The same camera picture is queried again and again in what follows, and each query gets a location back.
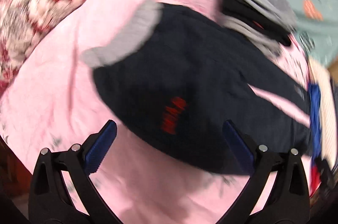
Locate blue garment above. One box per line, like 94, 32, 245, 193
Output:
308, 83, 321, 195

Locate bottom grey folded pants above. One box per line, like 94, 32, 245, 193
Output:
223, 16, 281, 58

